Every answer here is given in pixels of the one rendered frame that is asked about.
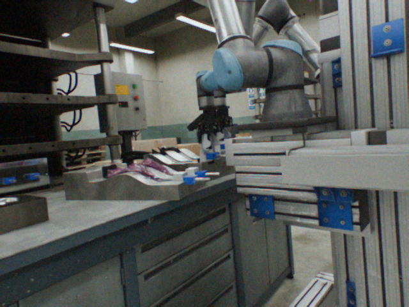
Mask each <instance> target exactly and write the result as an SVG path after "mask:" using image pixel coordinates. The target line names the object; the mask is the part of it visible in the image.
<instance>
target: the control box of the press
mask: <svg viewBox="0 0 409 307"><path fill-rule="evenodd" d="M111 75H112V87H113V93H114V94H115V95H116V96H118V103H117V104H116V105H115V112H116V123H117V129H118V135H120V136H122V143H121V144H120V147H121V153H123V152H126V151H131V150H132V140H131V137H132V134H133V132H134V131H135V132H137V131H139V130H144V129H147V121H146V109H145V102H144V90H143V78H142V75H136V74H126V73H119V72H111ZM93 77H94V83H95V94H96V95H98V96H102V95H103V88H102V76H101V73H99V74H93ZM97 112H98V123H99V129H100V133H105V135H106V136H108V134H107V123H106V117H105V106H104V105H97ZM131 156H133V155H128V156H125V157H124V158H122V162H123V161H124V160H125V159H127V158H129V157H131Z"/></svg>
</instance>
